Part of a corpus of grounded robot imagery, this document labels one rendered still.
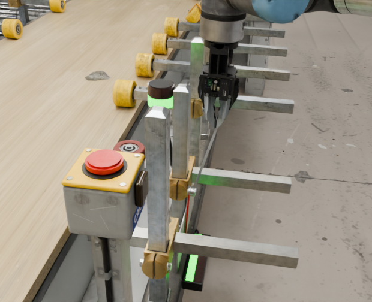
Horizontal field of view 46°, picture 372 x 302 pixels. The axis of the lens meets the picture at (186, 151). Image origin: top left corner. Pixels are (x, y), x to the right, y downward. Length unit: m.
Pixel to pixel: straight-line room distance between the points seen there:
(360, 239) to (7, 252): 1.84
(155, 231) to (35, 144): 0.48
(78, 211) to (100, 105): 0.91
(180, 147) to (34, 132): 0.43
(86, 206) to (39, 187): 0.56
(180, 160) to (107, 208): 0.59
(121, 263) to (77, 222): 0.08
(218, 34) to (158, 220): 0.37
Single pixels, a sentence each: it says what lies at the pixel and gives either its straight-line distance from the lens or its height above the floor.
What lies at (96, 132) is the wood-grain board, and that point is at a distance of 1.21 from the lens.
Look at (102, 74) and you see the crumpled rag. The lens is 1.56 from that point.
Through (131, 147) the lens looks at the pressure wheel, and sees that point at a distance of 1.12.
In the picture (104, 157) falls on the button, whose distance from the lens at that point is 0.47.
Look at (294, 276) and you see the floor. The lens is 2.09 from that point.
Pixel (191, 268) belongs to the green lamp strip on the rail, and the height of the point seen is 0.70.
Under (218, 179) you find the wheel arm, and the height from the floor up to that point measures 0.85.
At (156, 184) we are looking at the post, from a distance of 0.77.
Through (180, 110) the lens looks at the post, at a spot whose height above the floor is 1.05.
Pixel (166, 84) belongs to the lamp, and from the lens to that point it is 0.97.
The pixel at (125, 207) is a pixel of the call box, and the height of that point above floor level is 1.20.
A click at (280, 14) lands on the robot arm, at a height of 1.30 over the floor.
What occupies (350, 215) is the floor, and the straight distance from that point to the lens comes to 2.51.
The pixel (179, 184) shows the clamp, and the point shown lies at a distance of 1.04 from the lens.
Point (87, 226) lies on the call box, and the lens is 0.48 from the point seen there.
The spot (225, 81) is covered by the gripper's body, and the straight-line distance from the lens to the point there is 0.90.
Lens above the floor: 1.48
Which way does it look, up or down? 31 degrees down
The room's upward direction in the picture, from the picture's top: 2 degrees clockwise
